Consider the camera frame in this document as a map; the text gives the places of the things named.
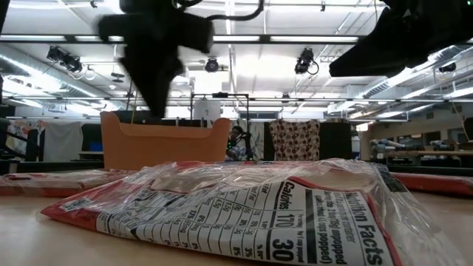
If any black railing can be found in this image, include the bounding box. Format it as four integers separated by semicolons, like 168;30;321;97
0;127;44;164

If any brown patterned cloth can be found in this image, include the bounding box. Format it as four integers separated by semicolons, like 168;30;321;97
268;119;321;163

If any popcorn bag with nutrition label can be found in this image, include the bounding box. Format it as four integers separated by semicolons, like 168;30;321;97
40;158;469;266

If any orange plastic basket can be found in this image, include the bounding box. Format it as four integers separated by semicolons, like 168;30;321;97
100;110;232;171

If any seated person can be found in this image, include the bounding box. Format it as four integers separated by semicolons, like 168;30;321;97
225;125;248;162

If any white hanging cloth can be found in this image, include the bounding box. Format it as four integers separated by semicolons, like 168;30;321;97
43;121;84;163

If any black ceiling spotlight cluster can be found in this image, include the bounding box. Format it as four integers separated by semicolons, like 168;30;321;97
46;46;84;74

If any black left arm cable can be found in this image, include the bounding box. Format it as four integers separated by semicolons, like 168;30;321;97
206;0;265;22

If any white cylinder tank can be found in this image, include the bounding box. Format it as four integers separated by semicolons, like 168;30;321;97
193;99;222;122

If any red popcorn bag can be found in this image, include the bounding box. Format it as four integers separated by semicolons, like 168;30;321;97
389;171;473;197
0;168;140;197

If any black metal stand frame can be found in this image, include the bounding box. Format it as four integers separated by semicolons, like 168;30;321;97
190;92;251;162

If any round black ceiling lamp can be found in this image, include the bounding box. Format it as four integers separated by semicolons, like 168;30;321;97
204;57;221;73

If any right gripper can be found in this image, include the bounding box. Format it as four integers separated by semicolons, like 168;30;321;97
328;0;473;78

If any cluttered workbench shelving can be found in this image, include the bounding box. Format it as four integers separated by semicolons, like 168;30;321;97
369;121;473;168

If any black cabinet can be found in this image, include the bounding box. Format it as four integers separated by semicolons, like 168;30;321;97
319;121;353;161

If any overhead LED light bar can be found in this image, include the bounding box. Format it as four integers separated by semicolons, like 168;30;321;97
0;34;359;45

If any black camera with cable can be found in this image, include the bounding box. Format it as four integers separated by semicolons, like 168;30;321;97
294;47;319;76

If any black aluminium table frame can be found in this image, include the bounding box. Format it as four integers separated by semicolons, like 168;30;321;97
0;160;105;174

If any long horizontal black rail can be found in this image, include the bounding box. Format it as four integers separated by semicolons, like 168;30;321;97
0;95;473;103

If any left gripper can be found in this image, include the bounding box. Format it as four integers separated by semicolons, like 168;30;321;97
98;0;215;119

